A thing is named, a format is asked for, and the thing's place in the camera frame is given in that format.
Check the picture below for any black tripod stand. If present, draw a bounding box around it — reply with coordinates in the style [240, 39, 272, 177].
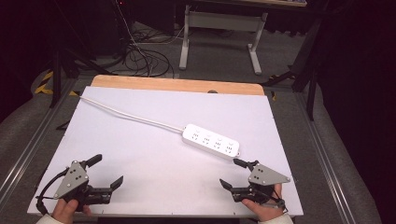
[49, 46, 117, 109]

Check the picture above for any white power strip cable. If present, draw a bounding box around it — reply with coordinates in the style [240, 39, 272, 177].
[79, 95, 185, 133]

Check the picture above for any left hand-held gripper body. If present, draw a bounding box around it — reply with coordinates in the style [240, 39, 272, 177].
[53, 160, 113, 207]

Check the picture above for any person's right hand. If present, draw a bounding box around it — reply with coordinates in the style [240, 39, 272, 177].
[241, 183, 286, 223]

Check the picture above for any yellow black floor tape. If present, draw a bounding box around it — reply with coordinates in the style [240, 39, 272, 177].
[34, 70, 80, 97]

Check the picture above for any black metal stand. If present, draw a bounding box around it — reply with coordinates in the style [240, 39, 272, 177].
[261, 17, 329, 121]

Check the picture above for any aluminium rail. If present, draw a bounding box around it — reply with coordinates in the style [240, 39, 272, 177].
[294, 92, 359, 224]
[0, 77, 78, 203]

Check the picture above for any person's left hand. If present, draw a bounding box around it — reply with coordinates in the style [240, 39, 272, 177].
[50, 198, 93, 224]

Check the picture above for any grey metal desk frame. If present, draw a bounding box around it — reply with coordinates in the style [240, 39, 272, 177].
[178, 4, 269, 77]

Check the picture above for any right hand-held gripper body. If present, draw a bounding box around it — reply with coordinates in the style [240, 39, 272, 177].
[231, 163, 291, 203]

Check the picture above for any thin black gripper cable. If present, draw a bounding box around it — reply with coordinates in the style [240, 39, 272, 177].
[260, 186, 289, 215]

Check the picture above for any white power strip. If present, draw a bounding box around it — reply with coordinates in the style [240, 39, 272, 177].
[181, 123, 242, 161]

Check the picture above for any tangle of black floor cables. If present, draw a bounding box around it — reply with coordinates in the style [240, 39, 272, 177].
[122, 29, 176, 78]

